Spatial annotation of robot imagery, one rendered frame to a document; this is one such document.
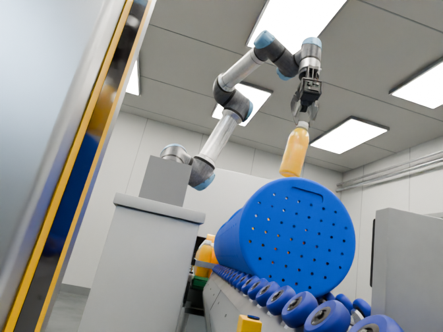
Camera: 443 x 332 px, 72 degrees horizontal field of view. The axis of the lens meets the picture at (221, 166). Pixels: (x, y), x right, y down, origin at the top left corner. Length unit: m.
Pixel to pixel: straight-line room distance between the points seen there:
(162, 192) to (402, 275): 0.97
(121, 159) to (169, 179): 4.89
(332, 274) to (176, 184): 0.68
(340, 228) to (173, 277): 0.58
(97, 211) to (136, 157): 1.21
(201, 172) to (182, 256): 0.44
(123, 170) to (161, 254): 4.98
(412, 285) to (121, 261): 0.89
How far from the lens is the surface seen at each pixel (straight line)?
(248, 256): 0.73
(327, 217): 0.79
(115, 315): 1.12
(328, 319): 0.31
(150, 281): 1.10
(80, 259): 5.95
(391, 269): 0.35
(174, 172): 1.22
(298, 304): 0.39
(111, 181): 6.00
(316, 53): 1.22
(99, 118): 0.18
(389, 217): 0.36
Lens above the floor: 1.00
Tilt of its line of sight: 17 degrees up
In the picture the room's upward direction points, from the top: 12 degrees clockwise
